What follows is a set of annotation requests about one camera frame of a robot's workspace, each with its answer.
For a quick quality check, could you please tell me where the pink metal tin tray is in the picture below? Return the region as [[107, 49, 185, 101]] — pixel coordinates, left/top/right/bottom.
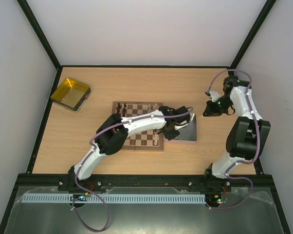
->
[[172, 113, 198, 144]]

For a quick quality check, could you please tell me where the slotted grey cable duct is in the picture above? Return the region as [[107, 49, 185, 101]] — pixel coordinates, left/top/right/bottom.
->
[[21, 194, 205, 204]]

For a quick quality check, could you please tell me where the wooden chess board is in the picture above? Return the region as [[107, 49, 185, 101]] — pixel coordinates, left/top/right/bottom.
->
[[111, 101, 164, 151]]

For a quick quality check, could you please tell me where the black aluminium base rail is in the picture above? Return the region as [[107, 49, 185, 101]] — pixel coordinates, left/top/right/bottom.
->
[[14, 174, 276, 194]]

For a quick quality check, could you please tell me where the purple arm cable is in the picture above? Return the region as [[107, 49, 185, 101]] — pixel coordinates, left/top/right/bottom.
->
[[204, 69, 262, 210], [72, 106, 195, 231]]

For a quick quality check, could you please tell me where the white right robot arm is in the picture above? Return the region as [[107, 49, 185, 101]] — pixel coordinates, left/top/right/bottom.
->
[[203, 76, 271, 191]]

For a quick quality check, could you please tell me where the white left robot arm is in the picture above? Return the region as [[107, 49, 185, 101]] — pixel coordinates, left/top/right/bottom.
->
[[67, 106, 193, 188]]

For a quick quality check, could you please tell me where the yellow tin lid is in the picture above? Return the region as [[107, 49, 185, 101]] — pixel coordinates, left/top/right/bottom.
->
[[51, 78, 92, 113]]

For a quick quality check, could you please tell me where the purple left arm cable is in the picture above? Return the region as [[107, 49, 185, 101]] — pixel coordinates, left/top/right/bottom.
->
[[72, 106, 195, 231]]

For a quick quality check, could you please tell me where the black enclosure frame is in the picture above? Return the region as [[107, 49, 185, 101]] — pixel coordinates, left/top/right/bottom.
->
[[0, 0, 292, 234]]

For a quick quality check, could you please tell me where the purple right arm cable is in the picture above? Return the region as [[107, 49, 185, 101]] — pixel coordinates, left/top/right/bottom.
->
[[204, 69, 262, 210]]

